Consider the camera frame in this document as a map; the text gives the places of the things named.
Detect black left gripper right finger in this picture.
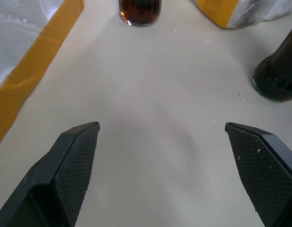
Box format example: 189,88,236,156
225,122,292,227

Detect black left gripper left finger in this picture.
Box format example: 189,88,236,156
0,121,101,227

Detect foil bag with yellow tape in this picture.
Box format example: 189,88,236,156
188,0,292,31

